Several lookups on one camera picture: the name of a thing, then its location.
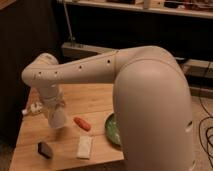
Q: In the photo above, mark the green bowl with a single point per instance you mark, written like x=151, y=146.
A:
x=111, y=130

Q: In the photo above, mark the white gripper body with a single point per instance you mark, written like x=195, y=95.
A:
x=51, y=97

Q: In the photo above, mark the wooden shelf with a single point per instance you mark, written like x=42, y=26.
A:
x=146, y=7

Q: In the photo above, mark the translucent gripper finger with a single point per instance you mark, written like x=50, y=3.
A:
x=50, y=114

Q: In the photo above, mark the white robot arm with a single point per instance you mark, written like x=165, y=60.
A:
x=151, y=102

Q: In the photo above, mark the orange carrot toy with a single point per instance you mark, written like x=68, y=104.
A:
x=82, y=124

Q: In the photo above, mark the metal stand pole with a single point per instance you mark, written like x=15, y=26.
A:
x=72, y=38

